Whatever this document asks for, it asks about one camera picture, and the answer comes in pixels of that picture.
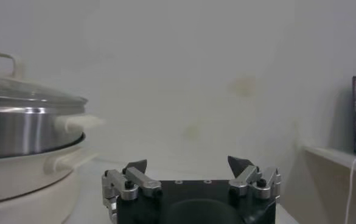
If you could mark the cream electric cooker pot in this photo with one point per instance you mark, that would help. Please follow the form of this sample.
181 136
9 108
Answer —
19 182

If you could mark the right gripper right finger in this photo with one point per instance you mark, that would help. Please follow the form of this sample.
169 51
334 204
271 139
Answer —
244 176

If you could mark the round glass pot lid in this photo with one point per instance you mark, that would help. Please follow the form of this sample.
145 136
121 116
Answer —
17 65

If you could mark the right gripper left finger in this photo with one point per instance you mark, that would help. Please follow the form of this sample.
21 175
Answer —
138 179

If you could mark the stainless steel steamer basket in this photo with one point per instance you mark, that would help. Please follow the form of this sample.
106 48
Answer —
13 131

